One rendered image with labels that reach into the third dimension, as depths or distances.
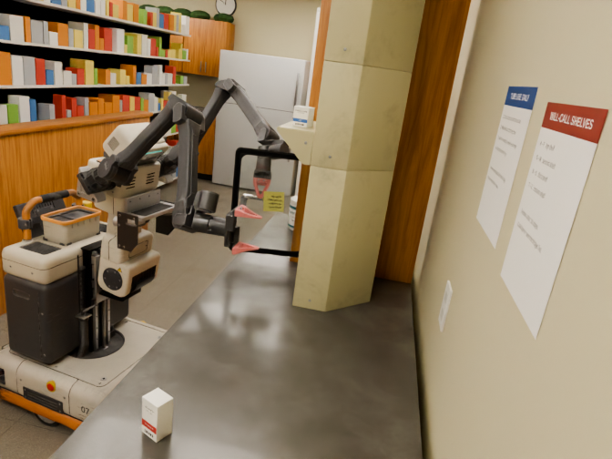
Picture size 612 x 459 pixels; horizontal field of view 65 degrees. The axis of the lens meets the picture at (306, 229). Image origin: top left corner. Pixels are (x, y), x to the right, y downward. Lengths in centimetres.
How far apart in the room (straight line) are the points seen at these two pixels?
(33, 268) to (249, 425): 141
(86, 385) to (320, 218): 135
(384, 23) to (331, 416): 103
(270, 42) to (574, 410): 687
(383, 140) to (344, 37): 32
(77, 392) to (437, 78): 192
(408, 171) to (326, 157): 46
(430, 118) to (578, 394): 136
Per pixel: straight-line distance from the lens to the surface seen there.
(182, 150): 162
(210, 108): 222
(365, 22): 141
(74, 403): 240
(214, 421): 113
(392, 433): 117
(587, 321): 54
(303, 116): 151
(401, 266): 190
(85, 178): 197
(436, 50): 178
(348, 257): 155
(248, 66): 657
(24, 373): 255
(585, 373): 54
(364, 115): 143
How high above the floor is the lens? 168
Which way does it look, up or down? 18 degrees down
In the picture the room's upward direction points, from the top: 7 degrees clockwise
